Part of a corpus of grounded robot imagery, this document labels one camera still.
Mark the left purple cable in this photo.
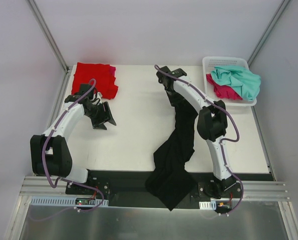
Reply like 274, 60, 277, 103
28, 78, 106, 221

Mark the right white cable duct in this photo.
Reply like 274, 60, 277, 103
199, 201, 216, 211

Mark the left aluminium frame post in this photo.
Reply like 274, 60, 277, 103
26, 0, 69, 73

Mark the left white cable duct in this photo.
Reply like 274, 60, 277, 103
31, 196, 109, 208

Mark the teal t-shirt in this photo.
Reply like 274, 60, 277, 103
210, 65, 261, 102

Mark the white cable duct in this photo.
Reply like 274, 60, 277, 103
199, 201, 216, 211
31, 196, 109, 208

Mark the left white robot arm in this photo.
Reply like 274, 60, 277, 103
30, 79, 116, 195

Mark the folded red t-shirt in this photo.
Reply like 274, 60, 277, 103
71, 62, 119, 101

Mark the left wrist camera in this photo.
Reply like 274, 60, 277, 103
91, 92, 102, 105

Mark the aluminium frame post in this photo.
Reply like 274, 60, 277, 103
26, 0, 69, 73
247, 0, 292, 67

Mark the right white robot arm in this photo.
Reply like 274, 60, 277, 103
154, 65, 236, 199

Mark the magenta t-shirt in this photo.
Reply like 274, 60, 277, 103
206, 74, 242, 100

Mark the folded pink t-shirt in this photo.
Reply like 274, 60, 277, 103
109, 66, 116, 77

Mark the white plastic basket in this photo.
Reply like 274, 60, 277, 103
202, 56, 261, 107

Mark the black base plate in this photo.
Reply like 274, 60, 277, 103
65, 169, 242, 211

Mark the right aluminium frame post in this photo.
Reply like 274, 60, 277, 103
247, 0, 292, 67

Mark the black daisy t-shirt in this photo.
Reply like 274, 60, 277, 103
145, 100, 197, 211

